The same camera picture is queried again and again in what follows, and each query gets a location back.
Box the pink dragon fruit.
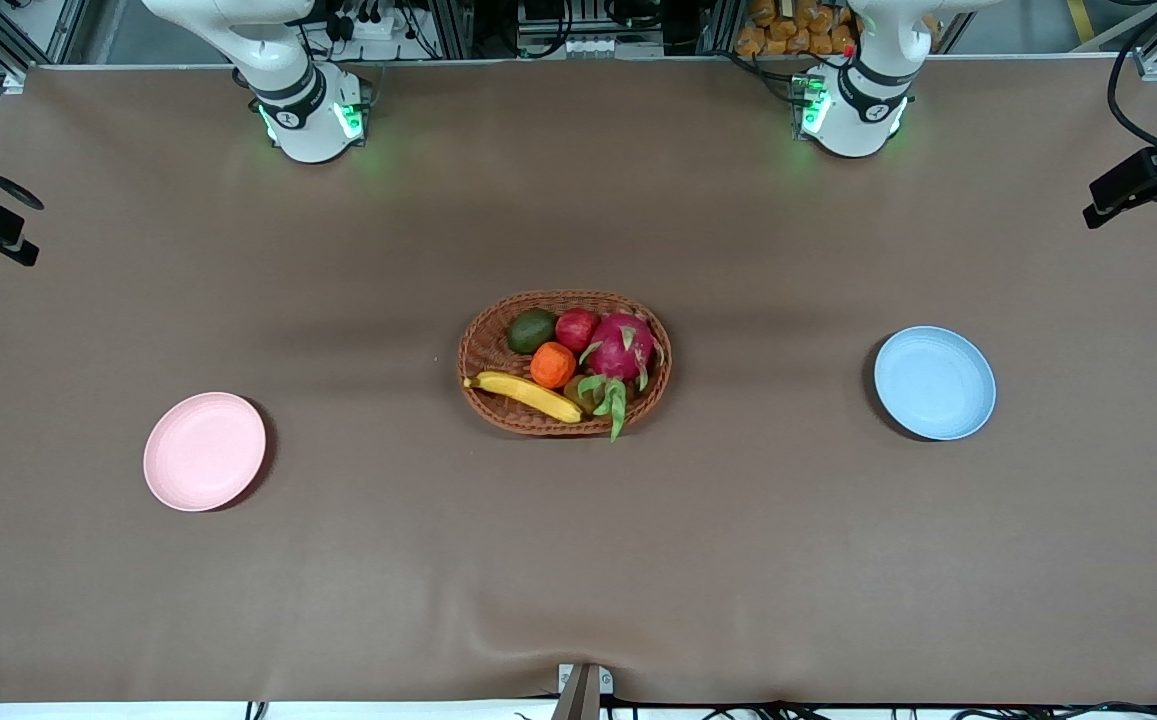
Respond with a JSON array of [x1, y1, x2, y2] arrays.
[[578, 312, 666, 443]]

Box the blue plate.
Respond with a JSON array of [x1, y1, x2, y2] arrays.
[[874, 326, 997, 441]]

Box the metal bracket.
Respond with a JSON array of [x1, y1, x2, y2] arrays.
[[558, 663, 614, 720]]

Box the orange fruit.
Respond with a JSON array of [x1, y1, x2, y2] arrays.
[[530, 342, 577, 389]]

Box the yellow banana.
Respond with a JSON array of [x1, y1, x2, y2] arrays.
[[464, 371, 584, 424]]

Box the brown wicker basket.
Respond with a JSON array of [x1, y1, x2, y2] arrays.
[[457, 290, 673, 437]]

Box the pink plate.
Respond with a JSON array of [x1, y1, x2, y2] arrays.
[[143, 392, 267, 513]]

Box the red apple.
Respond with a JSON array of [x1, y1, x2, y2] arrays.
[[555, 308, 601, 353]]

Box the white power strip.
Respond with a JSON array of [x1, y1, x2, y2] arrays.
[[323, 3, 426, 43]]

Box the brown table cloth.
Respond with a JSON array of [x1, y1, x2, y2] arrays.
[[0, 55, 1157, 706]]

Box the green avocado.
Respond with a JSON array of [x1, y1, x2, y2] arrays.
[[508, 309, 558, 355]]

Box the bag of orange items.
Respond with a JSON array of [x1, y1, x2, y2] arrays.
[[735, 0, 939, 57]]

